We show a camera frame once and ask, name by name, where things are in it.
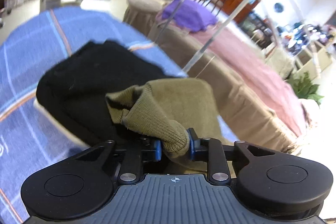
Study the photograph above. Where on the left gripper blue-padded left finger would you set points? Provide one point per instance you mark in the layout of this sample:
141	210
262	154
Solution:
133	156

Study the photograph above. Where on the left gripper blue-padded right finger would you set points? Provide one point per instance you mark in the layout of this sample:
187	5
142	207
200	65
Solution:
210	151

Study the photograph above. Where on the khaki olive sweatshirt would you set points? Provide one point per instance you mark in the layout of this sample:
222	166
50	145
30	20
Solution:
165	109

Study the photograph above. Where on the brown and mauve bed cover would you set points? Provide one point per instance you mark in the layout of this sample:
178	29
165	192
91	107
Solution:
254	101

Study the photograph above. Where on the black folded garment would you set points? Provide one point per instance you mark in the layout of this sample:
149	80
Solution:
73	91

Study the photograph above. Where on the green potted plant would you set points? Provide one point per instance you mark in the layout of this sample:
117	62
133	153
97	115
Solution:
304	88

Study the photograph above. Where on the blue striped bed sheet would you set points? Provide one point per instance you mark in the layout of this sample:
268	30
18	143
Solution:
30	142

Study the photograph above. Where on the purple cushion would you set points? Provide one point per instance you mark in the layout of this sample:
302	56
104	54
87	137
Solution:
193	17

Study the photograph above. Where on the round beige skirted stool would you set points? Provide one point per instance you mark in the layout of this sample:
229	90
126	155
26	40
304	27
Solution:
141	14

